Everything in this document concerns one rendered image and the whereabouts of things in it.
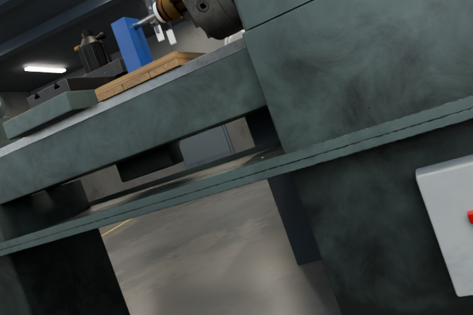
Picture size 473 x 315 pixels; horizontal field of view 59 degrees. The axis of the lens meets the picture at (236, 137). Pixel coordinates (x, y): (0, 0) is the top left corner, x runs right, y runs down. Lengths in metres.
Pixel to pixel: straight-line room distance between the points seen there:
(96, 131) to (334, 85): 0.75
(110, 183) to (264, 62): 10.64
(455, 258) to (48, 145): 1.20
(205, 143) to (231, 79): 9.05
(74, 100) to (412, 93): 0.93
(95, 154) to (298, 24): 0.75
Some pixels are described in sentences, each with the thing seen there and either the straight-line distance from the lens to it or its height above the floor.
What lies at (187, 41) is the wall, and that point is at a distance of 10.32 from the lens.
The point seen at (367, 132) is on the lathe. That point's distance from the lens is 0.90.
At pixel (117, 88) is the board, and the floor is 0.88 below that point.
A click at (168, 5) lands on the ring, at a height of 1.07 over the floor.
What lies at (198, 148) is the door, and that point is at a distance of 10.22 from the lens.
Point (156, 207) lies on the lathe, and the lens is 1.12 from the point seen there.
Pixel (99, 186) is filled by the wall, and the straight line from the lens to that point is 11.74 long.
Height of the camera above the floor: 0.65
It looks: 1 degrees down
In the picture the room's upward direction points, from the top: 20 degrees counter-clockwise
